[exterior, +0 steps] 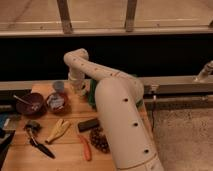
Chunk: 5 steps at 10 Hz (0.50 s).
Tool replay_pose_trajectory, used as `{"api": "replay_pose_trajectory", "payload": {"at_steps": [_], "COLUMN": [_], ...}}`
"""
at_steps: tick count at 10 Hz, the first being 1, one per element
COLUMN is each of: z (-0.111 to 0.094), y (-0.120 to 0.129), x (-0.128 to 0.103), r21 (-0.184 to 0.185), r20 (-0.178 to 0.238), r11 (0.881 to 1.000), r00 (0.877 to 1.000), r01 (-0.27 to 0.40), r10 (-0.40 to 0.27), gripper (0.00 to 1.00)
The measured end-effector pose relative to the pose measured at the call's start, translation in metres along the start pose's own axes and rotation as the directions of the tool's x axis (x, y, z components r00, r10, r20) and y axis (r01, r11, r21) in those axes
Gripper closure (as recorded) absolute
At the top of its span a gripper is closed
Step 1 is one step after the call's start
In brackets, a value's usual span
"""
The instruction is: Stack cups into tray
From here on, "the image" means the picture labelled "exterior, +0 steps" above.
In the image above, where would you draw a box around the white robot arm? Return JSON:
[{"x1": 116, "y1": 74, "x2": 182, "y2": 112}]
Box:
[{"x1": 64, "y1": 48, "x2": 164, "y2": 171}]

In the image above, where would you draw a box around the metal spoon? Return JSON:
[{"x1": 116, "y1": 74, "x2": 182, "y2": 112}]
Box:
[{"x1": 13, "y1": 95, "x2": 39, "y2": 110}]

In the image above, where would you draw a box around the orange carrot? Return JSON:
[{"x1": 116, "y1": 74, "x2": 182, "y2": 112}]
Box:
[{"x1": 78, "y1": 135, "x2": 92, "y2": 161}]

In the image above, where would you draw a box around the green plastic tray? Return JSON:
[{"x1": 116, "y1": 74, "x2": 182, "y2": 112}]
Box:
[{"x1": 89, "y1": 73, "x2": 144, "y2": 109}]

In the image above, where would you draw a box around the red bowl with foil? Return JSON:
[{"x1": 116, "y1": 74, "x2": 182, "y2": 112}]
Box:
[{"x1": 46, "y1": 92, "x2": 68, "y2": 113}]

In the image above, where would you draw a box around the bunch of dark grapes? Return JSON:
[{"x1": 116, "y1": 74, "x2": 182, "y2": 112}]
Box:
[{"x1": 89, "y1": 127, "x2": 110, "y2": 153}]

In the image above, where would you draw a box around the yellow banana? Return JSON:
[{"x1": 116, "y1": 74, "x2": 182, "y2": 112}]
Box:
[{"x1": 45, "y1": 119, "x2": 71, "y2": 144}]

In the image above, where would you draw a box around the dark red bowl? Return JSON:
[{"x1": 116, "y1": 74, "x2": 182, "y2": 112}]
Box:
[{"x1": 16, "y1": 93, "x2": 45, "y2": 116}]

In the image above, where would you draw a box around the black rectangular block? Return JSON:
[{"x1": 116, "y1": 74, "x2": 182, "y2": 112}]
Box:
[{"x1": 78, "y1": 118, "x2": 99, "y2": 132}]

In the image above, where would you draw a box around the black-handled kitchen tool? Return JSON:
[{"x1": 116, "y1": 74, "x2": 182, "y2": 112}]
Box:
[{"x1": 24, "y1": 120, "x2": 55, "y2": 159}]

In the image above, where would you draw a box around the grey-blue cup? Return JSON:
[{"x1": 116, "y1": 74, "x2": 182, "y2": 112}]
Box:
[{"x1": 53, "y1": 81, "x2": 64, "y2": 93}]

